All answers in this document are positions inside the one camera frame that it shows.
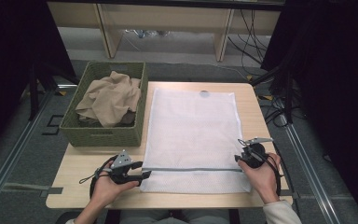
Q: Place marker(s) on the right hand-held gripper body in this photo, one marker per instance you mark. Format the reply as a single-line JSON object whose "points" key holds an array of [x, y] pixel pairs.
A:
{"points": [[254, 155]]}

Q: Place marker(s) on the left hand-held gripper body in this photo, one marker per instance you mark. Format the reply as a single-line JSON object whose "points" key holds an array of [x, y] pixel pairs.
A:
{"points": [[121, 160]]}

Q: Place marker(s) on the green woven basket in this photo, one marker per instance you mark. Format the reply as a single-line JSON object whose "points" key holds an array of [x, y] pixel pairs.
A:
{"points": [[99, 137]]}

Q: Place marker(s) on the white mesh laundry bag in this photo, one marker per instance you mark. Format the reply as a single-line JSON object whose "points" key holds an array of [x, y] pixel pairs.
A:
{"points": [[192, 130]]}

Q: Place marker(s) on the beige garment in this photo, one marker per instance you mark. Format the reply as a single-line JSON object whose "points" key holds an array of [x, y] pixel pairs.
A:
{"points": [[108, 99]]}

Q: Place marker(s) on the person's right hand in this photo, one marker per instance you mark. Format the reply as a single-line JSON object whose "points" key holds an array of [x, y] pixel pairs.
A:
{"points": [[265, 180]]}

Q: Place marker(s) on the person's left hand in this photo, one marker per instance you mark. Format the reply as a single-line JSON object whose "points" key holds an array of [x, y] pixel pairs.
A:
{"points": [[105, 189]]}

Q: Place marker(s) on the person's legs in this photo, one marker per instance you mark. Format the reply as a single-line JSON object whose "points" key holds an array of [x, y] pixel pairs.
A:
{"points": [[174, 217]]}

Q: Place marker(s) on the black metal stand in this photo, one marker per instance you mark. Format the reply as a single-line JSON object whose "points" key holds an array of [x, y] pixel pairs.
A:
{"points": [[33, 93], [288, 93]]}

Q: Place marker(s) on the black curtain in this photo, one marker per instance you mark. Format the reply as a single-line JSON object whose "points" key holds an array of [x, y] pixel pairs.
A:
{"points": [[12, 62], [338, 93]]}

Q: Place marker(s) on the clear plastic litter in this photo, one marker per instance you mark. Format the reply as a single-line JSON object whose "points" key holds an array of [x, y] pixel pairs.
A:
{"points": [[146, 32]]}

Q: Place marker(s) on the light wooden desk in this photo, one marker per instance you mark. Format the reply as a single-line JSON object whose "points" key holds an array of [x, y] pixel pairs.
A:
{"points": [[167, 18]]}

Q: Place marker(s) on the metal floor rail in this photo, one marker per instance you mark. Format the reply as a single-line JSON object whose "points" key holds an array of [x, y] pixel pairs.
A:
{"points": [[12, 155], [307, 174]]}

